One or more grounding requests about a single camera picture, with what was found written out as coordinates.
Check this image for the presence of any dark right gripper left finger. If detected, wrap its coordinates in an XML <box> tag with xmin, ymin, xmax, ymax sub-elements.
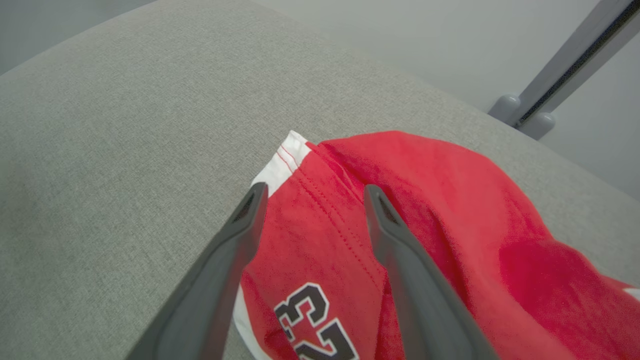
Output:
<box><xmin>125</xmin><ymin>182</ymin><xmax>269</xmax><ymax>360</ymax></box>

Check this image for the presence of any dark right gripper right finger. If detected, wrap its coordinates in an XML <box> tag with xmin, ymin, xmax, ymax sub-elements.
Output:
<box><xmin>363</xmin><ymin>184</ymin><xmax>501</xmax><ymax>360</ymax></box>

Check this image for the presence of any red white basketball jersey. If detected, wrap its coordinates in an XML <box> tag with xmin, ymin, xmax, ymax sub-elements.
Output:
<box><xmin>232</xmin><ymin>130</ymin><xmax>640</xmax><ymax>360</ymax></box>

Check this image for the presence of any grey fabric sofa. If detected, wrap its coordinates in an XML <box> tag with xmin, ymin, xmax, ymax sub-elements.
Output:
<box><xmin>0</xmin><ymin>0</ymin><xmax>640</xmax><ymax>360</ymax></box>

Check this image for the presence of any grey partition post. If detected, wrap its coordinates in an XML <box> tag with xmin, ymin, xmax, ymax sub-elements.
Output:
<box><xmin>487</xmin><ymin>0</ymin><xmax>640</xmax><ymax>141</ymax></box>

